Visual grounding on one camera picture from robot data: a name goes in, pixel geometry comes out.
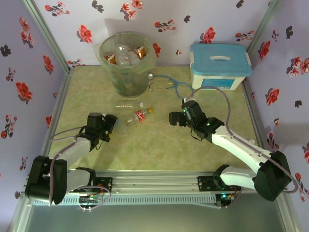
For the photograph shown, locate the grey right arm cable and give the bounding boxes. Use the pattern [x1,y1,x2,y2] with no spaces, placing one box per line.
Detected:
[184,86,299,194]

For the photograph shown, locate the aluminium left corner post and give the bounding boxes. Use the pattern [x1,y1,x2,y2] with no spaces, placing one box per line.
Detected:
[21,0,73,73]

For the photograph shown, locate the aluminium right side rail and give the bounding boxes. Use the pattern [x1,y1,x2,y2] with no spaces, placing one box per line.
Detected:
[242,79,283,174]

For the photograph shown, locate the green bin with plastic liner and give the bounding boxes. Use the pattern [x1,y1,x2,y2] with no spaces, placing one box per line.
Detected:
[95,31,158,98]

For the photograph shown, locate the brown swirl label bottle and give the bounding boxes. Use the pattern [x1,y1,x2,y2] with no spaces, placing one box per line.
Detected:
[134,46,147,60]

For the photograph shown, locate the clear cola bottle orange cap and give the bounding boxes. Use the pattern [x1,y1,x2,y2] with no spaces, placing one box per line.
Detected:
[126,108,154,127]

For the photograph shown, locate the grey slotted cable duct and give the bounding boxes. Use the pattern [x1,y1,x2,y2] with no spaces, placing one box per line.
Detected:
[32,194,217,206]

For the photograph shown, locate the aluminium right corner post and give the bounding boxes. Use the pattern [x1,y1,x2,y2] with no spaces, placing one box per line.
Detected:
[246,0,283,56]

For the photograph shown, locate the aluminium corner post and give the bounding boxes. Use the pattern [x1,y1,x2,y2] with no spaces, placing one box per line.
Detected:
[21,0,73,73]
[246,0,283,56]

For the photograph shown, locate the controller board with wires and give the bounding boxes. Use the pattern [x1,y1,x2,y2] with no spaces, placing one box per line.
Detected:
[77,186,112,213]
[215,192,239,210]

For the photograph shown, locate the left controller board with wires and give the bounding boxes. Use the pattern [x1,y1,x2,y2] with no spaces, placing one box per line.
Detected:
[77,186,112,213]

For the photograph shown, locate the large blue label water bottle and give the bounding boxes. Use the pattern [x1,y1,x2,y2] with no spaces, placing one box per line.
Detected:
[112,117,127,135]

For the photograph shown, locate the aluminium left side rail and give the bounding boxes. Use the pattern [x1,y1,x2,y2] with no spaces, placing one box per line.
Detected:
[41,67,74,158]

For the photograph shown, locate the white storage box blue lid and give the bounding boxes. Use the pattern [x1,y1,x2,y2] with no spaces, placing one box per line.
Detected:
[189,43,253,91]

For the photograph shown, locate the right controller board with wires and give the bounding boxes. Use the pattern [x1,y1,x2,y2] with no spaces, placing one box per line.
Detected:
[215,192,239,210]

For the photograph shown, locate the clear bottle white cap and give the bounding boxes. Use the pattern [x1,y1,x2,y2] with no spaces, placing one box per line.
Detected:
[115,101,145,111]

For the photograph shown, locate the blue stethoscope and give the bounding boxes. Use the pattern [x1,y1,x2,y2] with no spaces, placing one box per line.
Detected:
[147,72,194,101]

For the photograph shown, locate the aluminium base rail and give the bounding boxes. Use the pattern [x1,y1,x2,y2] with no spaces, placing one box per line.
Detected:
[23,170,288,195]

